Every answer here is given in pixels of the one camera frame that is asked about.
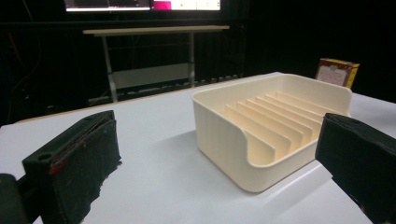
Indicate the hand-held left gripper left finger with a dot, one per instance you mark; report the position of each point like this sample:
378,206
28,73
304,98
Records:
77,161

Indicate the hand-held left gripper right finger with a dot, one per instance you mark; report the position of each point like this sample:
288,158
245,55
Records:
358,155

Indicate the cream plastic divider rack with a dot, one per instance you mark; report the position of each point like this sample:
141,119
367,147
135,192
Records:
264,130

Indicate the brown and yellow box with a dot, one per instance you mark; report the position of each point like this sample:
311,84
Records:
336,72

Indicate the white metal-legged table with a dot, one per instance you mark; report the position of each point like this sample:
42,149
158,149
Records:
149,56

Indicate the monitor screen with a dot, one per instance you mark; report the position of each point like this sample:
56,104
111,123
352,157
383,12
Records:
143,4

